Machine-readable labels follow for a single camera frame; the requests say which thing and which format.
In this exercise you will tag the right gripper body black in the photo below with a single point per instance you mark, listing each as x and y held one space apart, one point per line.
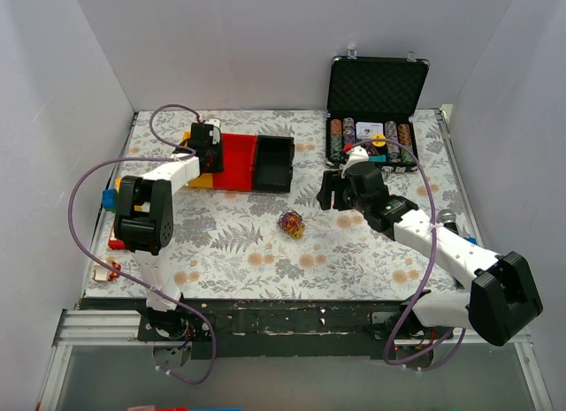
335 192

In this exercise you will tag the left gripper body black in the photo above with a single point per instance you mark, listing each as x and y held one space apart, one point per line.
212 159

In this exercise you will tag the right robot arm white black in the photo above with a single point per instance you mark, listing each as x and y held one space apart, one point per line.
499 296

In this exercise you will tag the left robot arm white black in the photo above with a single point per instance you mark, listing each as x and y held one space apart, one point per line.
144 221

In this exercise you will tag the yellow plastic bin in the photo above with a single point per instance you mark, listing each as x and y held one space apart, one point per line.
206 162

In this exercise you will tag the red plastic bin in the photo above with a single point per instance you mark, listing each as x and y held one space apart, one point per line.
238 163

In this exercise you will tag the black plastic bin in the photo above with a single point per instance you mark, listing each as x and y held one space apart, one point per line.
273 164

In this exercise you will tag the floral patterned table mat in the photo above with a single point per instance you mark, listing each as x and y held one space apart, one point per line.
227 245

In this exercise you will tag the black handheld microphone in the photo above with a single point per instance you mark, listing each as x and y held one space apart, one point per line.
447 218

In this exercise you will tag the black poker chip case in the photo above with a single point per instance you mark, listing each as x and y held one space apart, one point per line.
373 100

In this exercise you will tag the stacked colourful toy bricks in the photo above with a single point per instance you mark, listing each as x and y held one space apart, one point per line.
109 200

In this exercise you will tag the red white toy brick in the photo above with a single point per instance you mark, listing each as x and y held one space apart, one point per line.
114 243

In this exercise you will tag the small red white toy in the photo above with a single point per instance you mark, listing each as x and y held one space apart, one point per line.
101 274

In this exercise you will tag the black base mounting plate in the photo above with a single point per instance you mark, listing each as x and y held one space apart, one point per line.
280 328

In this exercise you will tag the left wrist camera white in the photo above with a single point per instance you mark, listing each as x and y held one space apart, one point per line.
215 131

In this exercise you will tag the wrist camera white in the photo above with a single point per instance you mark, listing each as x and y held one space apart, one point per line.
356 155
215 131

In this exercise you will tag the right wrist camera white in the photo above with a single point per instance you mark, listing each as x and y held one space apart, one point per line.
356 155

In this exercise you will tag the aluminium frame rail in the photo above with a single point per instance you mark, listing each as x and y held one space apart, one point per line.
97 328

